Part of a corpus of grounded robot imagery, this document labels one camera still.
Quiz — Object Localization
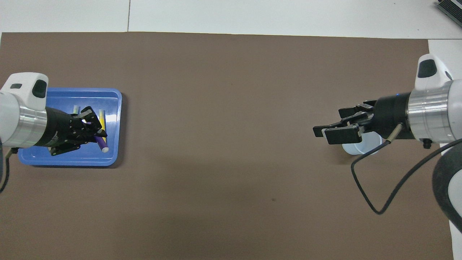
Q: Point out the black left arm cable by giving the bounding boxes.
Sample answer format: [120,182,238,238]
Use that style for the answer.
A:
[0,147,17,194]

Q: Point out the brown table mat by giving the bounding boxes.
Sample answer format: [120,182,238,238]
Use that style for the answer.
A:
[0,32,452,260]

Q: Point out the purple highlighter pen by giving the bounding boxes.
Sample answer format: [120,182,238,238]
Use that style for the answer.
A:
[94,136,109,153]

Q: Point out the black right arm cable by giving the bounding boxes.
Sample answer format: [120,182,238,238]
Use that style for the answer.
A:
[351,123,462,215]

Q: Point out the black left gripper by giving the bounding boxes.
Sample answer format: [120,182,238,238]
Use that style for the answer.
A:
[40,105,108,157]

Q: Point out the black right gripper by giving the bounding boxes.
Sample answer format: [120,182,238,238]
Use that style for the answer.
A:
[313,93,416,145]

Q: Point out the yellow highlighter pen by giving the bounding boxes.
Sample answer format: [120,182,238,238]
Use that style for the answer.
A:
[98,109,108,144]

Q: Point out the grey ribbed device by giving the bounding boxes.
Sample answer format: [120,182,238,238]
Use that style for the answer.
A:
[436,0,462,21]

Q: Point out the blue plastic tray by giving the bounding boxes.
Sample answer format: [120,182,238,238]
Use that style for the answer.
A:
[18,87,122,166]

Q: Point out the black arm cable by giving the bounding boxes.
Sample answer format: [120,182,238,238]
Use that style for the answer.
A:
[0,147,17,194]
[351,123,462,215]

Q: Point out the translucent plastic cup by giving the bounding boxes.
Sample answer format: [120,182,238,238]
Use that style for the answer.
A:
[341,131,384,156]

